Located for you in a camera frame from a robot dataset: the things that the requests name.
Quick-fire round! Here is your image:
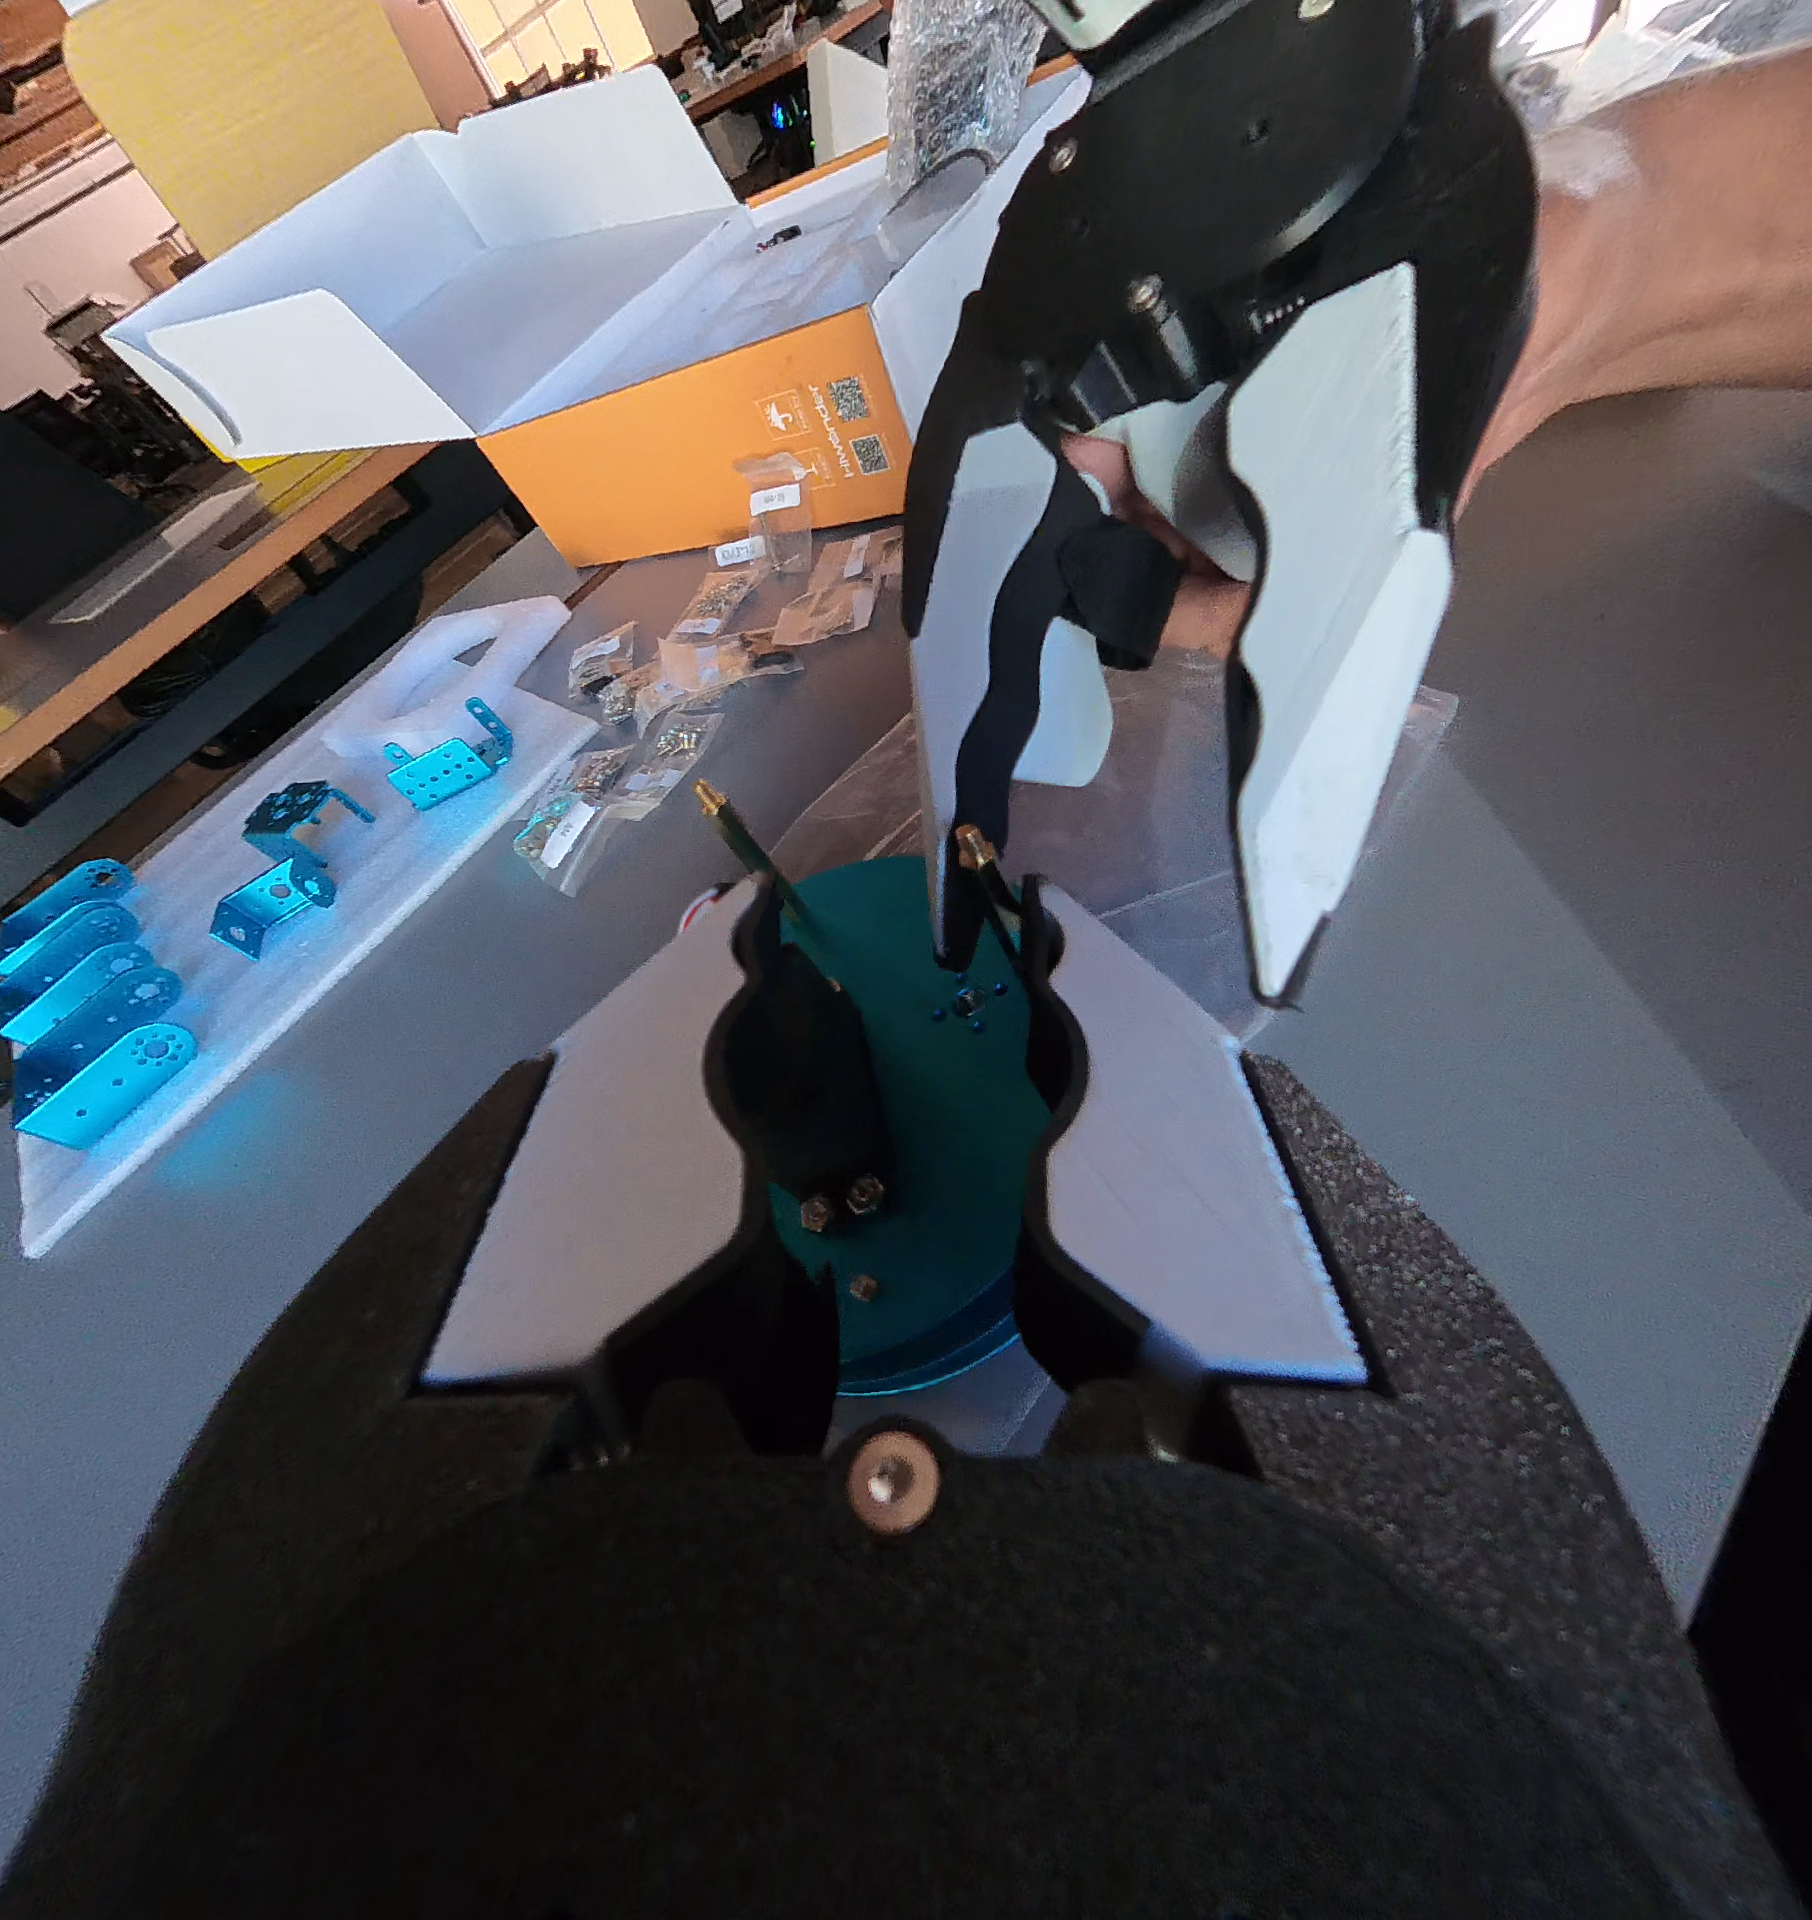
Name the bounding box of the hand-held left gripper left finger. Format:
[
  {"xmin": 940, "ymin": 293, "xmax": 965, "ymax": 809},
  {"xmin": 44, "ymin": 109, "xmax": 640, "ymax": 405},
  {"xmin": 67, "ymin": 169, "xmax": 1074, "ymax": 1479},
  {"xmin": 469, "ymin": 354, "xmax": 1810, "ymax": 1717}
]
[{"xmin": 418, "ymin": 875, "xmax": 789, "ymax": 1389}]

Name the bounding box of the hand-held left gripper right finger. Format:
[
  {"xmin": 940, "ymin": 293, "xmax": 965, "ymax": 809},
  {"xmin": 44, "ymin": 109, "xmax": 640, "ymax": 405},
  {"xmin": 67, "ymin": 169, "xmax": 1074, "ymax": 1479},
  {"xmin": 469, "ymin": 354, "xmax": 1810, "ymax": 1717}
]
[{"xmin": 1014, "ymin": 880, "xmax": 1370, "ymax": 1385}]

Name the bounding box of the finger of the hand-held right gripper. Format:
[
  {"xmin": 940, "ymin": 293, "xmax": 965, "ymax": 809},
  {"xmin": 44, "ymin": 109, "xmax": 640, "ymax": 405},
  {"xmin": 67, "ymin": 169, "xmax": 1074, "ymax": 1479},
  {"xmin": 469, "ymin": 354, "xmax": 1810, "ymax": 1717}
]
[
  {"xmin": 903, "ymin": 420, "xmax": 1097, "ymax": 961},
  {"xmin": 1225, "ymin": 261, "xmax": 1457, "ymax": 1008}
]

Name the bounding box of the black servo motor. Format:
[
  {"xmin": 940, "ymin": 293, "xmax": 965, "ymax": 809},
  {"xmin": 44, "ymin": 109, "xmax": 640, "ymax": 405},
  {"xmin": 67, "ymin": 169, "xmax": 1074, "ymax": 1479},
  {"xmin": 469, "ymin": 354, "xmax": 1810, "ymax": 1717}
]
[{"xmin": 726, "ymin": 944, "xmax": 896, "ymax": 1201}]

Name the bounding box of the blue round turntable base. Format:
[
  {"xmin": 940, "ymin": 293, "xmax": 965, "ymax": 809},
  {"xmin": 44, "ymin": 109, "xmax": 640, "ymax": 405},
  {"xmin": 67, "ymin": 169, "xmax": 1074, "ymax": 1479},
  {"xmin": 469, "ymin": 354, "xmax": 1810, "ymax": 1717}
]
[{"xmin": 763, "ymin": 858, "xmax": 1066, "ymax": 1398}]

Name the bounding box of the brass standoff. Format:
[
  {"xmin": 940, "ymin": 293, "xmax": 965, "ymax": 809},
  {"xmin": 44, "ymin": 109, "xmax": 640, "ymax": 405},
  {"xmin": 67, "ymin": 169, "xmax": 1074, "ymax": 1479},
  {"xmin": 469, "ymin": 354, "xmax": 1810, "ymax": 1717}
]
[
  {"xmin": 692, "ymin": 776, "xmax": 840, "ymax": 995},
  {"xmin": 955, "ymin": 822, "xmax": 1032, "ymax": 961}
]

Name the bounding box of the person's right forearm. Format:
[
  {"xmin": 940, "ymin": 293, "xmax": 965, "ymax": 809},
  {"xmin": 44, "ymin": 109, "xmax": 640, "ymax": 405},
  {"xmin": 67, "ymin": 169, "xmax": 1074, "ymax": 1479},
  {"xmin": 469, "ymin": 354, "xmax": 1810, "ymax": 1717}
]
[{"xmin": 1452, "ymin": 29, "xmax": 1812, "ymax": 519}]

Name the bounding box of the grey desk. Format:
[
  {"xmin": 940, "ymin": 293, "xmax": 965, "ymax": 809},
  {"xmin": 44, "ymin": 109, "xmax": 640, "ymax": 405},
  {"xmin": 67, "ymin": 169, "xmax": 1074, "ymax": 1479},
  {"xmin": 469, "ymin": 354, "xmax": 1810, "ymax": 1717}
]
[{"xmin": 0, "ymin": 374, "xmax": 1812, "ymax": 1920}]

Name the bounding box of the person's right hand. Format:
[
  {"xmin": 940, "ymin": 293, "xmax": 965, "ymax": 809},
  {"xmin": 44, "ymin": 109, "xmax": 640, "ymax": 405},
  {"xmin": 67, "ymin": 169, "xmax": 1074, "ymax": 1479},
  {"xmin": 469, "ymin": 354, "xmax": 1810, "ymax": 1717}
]
[{"xmin": 1063, "ymin": 431, "xmax": 1255, "ymax": 653}]

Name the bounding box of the bubble wrap bag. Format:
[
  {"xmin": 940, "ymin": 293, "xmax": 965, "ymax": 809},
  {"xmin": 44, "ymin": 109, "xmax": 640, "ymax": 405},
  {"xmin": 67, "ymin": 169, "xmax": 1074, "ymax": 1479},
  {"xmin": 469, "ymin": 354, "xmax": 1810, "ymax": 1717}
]
[{"xmin": 883, "ymin": 0, "xmax": 1050, "ymax": 198}]

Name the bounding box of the pile of small screw bags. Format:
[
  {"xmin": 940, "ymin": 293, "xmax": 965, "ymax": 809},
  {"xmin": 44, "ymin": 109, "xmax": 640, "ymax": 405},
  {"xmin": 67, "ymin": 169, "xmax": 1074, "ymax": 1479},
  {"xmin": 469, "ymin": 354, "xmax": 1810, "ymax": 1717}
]
[{"xmin": 513, "ymin": 480, "xmax": 908, "ymax": 901}]

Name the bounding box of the clear plastic bag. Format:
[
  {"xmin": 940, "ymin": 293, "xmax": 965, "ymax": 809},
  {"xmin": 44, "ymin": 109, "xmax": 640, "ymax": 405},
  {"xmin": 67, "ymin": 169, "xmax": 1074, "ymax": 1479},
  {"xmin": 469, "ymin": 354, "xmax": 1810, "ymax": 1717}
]
[{"xmin": 771, "ymin": 682, "xmax": 1457, "ymax": 1464}]

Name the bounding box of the orange cardboard box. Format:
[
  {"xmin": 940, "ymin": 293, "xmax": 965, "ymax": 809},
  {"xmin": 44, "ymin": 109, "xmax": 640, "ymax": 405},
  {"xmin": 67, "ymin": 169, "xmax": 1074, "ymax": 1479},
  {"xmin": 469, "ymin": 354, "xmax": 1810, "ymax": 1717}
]
[{"xmin": 100, "ymin": 59, "xmax": 1097, "ymax": 570}]

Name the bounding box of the white foam tray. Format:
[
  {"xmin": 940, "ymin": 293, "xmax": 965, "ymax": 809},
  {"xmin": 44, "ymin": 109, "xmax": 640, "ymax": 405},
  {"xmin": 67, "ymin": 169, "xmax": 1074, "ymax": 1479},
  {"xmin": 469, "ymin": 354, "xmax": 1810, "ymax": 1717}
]
[{"xmin": 12, "ymin": 689, "xmax": 605, "ymax": 1262}]

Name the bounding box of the yellow partition panel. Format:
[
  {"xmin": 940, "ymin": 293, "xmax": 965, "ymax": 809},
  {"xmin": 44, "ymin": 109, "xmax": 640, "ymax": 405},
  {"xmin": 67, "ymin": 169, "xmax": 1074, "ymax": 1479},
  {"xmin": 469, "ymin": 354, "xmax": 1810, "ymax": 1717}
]
[{"xmin": 62, "ymin": 0, "xmax": 447, "ymax": 259}]

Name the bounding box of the black monitor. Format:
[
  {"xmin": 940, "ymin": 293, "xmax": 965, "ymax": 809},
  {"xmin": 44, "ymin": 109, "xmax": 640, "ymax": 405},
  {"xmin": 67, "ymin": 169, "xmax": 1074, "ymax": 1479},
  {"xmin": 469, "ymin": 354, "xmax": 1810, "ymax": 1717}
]
[{"xmin": 0, "ymin": 402, "xmax": 162, "ymax": 620}]

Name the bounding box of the small blue angled bracket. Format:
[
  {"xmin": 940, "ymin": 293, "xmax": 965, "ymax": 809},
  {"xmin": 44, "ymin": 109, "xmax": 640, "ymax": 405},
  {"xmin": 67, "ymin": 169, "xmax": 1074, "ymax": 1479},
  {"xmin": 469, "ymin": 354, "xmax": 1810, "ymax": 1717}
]
[{"xmin": 208, "ymin": 851, "xmax": 343, "ymax": 961}]

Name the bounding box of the blue metal bracket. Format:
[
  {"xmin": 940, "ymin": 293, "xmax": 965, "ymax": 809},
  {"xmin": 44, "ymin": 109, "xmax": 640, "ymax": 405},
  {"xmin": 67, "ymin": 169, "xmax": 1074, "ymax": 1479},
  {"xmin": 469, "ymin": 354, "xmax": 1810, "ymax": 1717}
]
[{"xmin": 0, "ymin": 960, "xmax": 188, "ymax": 1082}]

